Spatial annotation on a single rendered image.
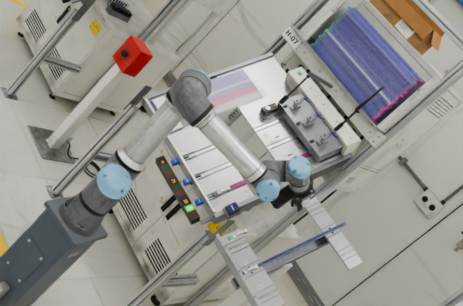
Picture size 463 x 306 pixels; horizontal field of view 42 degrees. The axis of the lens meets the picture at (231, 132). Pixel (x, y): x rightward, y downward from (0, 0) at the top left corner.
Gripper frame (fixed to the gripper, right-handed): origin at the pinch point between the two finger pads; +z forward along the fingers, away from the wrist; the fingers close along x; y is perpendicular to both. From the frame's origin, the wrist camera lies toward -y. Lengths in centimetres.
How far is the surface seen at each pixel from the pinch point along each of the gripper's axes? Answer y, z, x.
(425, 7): 99, -8, 47
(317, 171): 23.6, 22.3, 16.8
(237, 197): -14.0, 14.7, 21.6
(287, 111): 28, 18, 48
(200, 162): -19.4, 13.4, 43.8
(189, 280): -48, 52, 13
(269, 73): 35, 26, 76
